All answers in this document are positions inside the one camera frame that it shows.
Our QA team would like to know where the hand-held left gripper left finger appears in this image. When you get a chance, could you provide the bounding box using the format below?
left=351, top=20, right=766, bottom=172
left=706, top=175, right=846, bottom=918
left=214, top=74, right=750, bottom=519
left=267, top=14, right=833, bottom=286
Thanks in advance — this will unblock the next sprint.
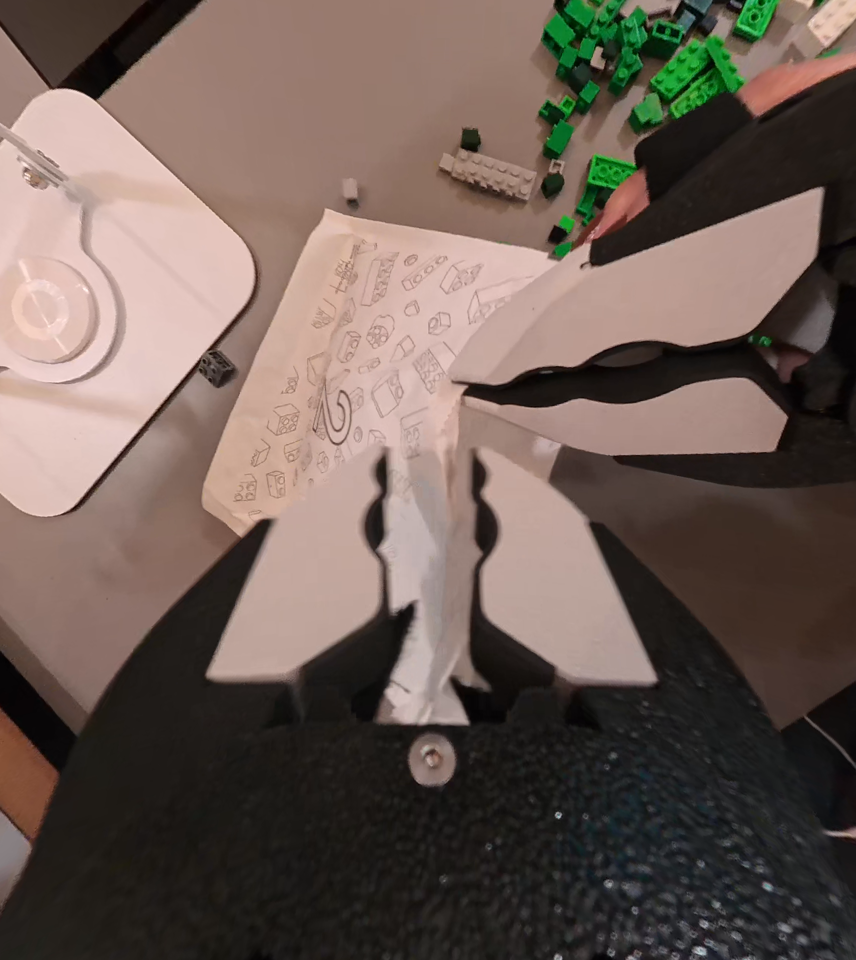
left=205, top=446, right=406, bottom=687

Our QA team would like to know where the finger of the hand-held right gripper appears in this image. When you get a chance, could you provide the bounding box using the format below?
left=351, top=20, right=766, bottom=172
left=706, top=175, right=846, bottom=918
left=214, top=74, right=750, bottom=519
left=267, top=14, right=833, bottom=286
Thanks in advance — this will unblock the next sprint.
left=446, top=187, right=826, bottom=390
left=460, top=348, right=790, bottom=456

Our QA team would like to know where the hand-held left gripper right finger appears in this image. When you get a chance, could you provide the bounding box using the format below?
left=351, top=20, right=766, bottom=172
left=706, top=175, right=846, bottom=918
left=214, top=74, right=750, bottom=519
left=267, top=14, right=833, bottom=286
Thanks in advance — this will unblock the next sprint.
left=465, top=448, right=659, bottom=687

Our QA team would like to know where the pile of mixed toy bricks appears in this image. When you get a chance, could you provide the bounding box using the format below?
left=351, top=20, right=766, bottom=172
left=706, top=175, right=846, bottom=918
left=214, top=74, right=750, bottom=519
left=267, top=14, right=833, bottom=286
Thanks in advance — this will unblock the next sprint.
left=536, top=0, right=856, bottom=260

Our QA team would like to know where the white printed paper bag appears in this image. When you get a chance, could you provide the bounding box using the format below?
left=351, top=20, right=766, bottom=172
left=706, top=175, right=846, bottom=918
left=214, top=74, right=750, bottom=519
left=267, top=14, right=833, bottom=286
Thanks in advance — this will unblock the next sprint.
left=201, top=208, right=560, bottom=727

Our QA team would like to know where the white base book stand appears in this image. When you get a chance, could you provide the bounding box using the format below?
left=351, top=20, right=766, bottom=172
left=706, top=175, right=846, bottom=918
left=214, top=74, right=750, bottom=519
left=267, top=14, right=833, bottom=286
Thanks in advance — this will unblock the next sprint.
left=0, top=86, right=258, bottom=519

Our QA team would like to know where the person's right hand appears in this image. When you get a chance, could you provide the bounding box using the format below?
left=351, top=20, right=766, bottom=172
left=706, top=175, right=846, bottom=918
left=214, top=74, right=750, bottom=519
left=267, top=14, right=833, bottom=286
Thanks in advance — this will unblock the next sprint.
left=584, top=46, right=856, bottom=245

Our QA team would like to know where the light grey long brick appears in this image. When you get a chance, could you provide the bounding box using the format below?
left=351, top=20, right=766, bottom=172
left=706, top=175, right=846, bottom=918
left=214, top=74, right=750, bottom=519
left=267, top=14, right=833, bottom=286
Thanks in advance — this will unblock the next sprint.
left=439, top=148, right=538, bottom=204

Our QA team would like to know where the white brick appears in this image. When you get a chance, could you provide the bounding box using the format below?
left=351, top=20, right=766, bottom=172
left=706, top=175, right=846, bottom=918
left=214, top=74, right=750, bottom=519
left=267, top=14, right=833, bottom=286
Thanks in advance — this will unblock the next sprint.
left=806, top=0, right=856, bottom=50

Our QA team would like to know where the white cord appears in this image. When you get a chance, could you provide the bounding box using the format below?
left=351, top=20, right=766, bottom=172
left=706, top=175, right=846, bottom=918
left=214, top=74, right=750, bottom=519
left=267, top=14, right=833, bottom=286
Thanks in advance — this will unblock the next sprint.
left=801, top=714, right=856, bottom=840

